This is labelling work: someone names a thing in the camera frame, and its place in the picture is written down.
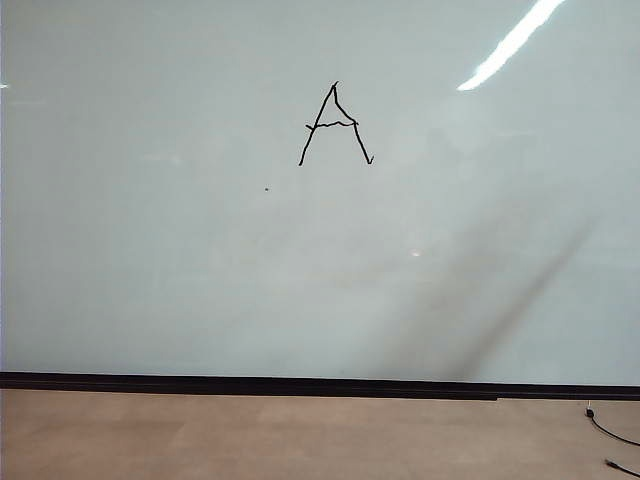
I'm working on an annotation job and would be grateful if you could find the black whiteboard bottom rail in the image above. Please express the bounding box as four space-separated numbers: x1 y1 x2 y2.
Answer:
0 370 640 402

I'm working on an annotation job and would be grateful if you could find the white glass whiteboard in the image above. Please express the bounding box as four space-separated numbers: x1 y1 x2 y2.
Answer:
0 0 640 387

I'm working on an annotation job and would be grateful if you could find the black cable with plug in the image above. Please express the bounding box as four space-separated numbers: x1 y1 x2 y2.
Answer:
604 457 640 478
583 399 640 447

